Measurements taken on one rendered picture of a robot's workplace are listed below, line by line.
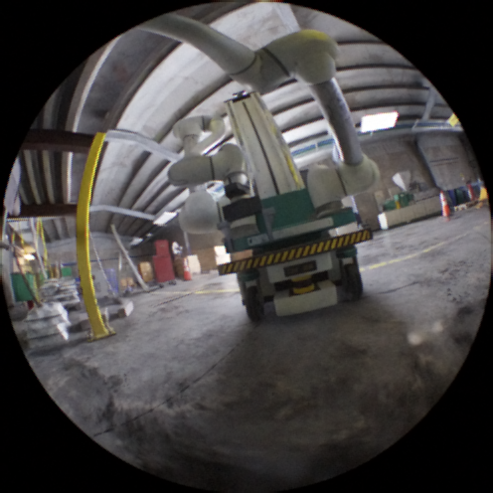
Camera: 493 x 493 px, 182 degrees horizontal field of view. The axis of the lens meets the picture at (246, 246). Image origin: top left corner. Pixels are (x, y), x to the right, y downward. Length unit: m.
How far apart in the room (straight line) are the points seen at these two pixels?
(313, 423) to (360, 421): 0.09
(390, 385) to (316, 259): 0.49
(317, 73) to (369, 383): 0.74
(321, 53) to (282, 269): 0.73
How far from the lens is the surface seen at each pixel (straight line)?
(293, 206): 0.89
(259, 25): 5.58
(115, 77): 1.90
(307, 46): 0.51
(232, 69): 0.46
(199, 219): 0.76
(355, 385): 0.41
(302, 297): 0.64
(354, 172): 0.74
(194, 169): 0.54
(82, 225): 1.30
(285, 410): 0.38
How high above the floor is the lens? 0.33
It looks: 4 degrees up
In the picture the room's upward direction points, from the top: 13 degrees counter-clockwise
